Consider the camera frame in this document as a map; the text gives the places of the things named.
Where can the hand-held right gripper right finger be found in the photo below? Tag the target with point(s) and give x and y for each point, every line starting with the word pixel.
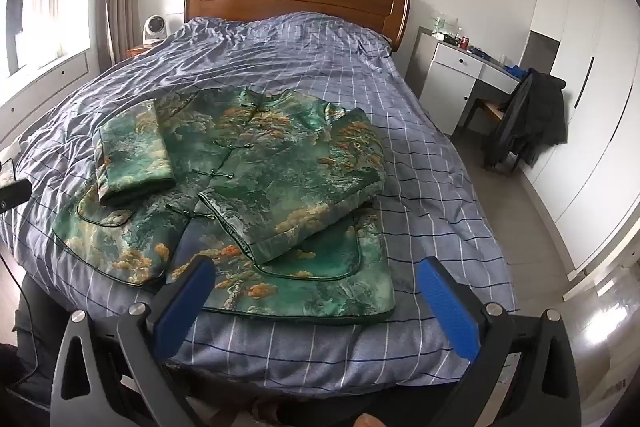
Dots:
pixel 450 307

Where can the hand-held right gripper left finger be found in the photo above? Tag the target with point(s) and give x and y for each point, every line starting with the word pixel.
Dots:
pixel 185 307

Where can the green patterned satin jacket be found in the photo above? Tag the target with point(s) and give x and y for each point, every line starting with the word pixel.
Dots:
pixel 280 167

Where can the white window cabinet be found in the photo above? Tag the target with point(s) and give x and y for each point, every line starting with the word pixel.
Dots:
pixel 35 92

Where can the wooden nightstand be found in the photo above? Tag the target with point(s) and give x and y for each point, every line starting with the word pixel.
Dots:
pixel 137 51

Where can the wooden chair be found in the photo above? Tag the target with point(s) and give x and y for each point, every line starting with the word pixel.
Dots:
pixel 487 107

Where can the black coat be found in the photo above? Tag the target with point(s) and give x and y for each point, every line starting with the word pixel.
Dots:
pixel 535 112

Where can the small white fan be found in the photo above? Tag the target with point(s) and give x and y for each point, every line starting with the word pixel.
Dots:
pixel 155 28

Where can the white desk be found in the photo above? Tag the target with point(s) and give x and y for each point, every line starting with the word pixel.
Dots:
pixel 450 77

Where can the white wardrobe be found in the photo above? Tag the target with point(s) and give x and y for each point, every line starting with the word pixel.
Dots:
pixel 590 107

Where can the red can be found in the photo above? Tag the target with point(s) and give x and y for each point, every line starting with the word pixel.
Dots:
pixel 465 42

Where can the bed with checked blue cover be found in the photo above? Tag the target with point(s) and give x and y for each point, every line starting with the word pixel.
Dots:
pixel 300 52

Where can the clear glass bottle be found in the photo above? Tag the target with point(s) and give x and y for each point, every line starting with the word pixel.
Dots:
pixel 439 23

